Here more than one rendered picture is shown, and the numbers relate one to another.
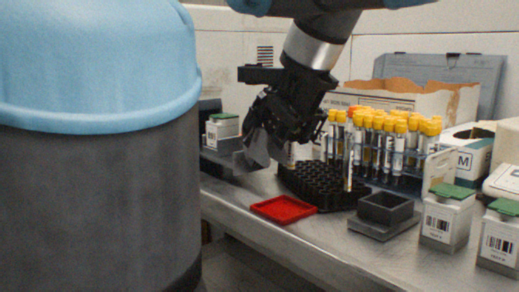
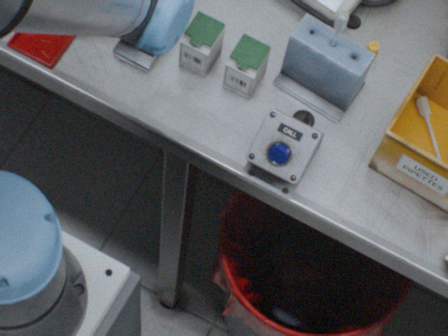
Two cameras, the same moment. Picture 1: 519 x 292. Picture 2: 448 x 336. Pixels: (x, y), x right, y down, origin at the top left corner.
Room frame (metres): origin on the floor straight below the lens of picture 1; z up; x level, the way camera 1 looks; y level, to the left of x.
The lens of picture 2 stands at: (-0.13, 0.05, 1.89)
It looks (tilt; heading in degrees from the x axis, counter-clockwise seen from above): 66 degrees down; 328
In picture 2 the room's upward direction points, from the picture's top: 11 degrees clockwise
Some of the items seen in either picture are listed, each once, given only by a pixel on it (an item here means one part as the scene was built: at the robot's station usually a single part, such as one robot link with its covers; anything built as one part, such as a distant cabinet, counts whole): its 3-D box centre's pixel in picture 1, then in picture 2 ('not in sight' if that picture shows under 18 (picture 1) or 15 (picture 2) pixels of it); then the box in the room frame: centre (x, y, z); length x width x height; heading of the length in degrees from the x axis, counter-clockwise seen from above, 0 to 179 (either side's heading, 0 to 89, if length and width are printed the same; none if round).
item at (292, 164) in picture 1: (322, 155); not in sight; (0.61, -0.10, 0.93); 0.17 x 0.09 x 0.11; 19
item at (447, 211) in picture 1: (446, 216); (201, 44); (0.43, -0.22, 0.91); 0.05 x 0.04 x 0.07; 130
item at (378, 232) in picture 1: (385, 212); (148, 32); (0.48, -0.17, 0.89); 0.09 x 0.05 x 0.04; 130
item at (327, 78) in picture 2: not in sight; (325, 65); (0.34, -0.36, 0.92); 0.10 x 0.07 x 0.10; 35
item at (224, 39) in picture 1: (207, 81); not in sight; (0.90, 0.11, 1.03); 0.31 x 0.27 x 0.30; 40
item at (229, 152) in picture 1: (215, 146); not in sight; (0.72, 0.08, 0.92); 0.21 x 0.07 x 0.05; 40
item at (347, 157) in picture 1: (347, 170); not in sight; (0.54, -0.13, 0.93); 0.01 x 0.01 x 0.10; 19
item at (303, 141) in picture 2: not in sight; (291, 134); (0.27, -0.28, 0.92); 0.13 x 0.07 x 0.08; 130
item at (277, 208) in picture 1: (283, 208); (43, 37); (0.52, -0.04, 0.88); 0.07 x 0.07 x 0.01; 40
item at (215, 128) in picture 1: (222, 134); not in sight; (0.70, 0.06, 0.95); 0.05 x 0.04 x 0.06; 130
